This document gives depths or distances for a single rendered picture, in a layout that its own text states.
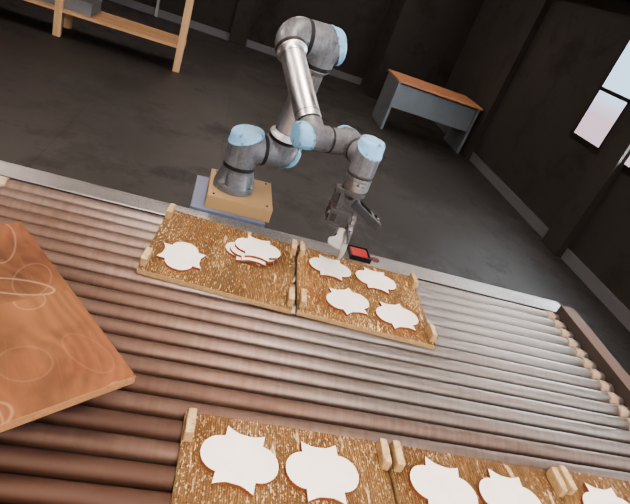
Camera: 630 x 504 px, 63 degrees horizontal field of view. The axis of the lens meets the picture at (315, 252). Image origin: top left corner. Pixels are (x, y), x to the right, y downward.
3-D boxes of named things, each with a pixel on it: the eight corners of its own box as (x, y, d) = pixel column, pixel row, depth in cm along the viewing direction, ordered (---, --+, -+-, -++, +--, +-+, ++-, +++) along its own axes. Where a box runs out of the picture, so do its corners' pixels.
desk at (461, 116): (460, 154, 758) (483, 109, 724) (379, 129, 724) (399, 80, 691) (445, 138, 815) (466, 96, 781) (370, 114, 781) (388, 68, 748)
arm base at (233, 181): (212, 174, 195) (217, 150, 191) (250, 181, 200) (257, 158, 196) (214, 192, 183) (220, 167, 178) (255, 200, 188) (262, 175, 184)
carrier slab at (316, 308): (295, 249, 168) (297, 244, 168) (410, 281, 176) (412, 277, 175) (295, 315, 138) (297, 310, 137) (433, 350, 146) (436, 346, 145)
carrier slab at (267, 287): (168, 212, 161) (169, 208, 160) (293, 249, 168) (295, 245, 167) (135, 273, 130) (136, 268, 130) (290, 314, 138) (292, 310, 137)
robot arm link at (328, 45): (249, 152, 194) (303, 10, 162) (285, 157, 202) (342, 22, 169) (258, 172, 187) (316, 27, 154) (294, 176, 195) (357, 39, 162)
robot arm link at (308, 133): (275, -1, 154) (307, 133, 135) (307, 9, 159) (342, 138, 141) (260, 28, 163) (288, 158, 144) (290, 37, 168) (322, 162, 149)
